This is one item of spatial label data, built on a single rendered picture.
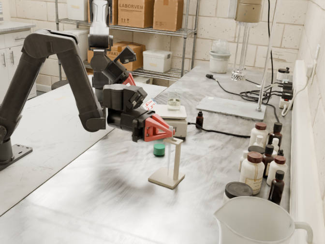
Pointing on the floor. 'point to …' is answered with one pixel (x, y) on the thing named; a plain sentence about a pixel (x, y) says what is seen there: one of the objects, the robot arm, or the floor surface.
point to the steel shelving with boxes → (157, 17)
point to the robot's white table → (50, 142)
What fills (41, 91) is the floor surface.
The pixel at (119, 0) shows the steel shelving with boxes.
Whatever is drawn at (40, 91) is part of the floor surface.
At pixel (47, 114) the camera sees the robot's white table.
